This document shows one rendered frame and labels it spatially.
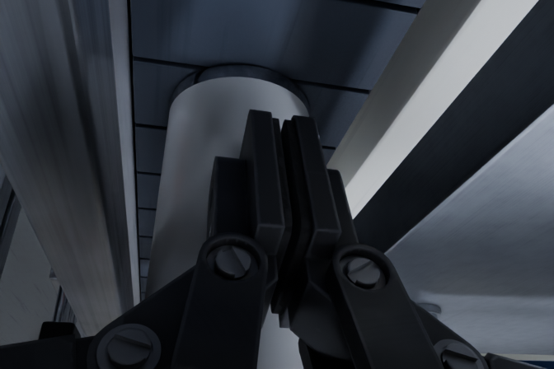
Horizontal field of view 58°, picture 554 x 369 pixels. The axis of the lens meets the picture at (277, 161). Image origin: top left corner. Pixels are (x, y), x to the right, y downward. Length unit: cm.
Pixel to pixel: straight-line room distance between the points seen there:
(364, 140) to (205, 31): 6
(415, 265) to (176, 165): 23
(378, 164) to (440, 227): 15
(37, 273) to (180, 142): 42
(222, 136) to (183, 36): 3
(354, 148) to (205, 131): 5
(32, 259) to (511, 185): 42
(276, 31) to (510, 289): 32
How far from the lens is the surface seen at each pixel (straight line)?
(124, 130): 21
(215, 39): 16
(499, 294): 45
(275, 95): 16
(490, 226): 31
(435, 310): 46
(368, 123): 15
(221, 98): 16
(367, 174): 16
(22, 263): 54
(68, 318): 33
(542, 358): 49
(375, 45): 17
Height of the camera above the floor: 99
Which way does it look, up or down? 31 degrees down
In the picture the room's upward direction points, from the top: 180 degrees clockwise
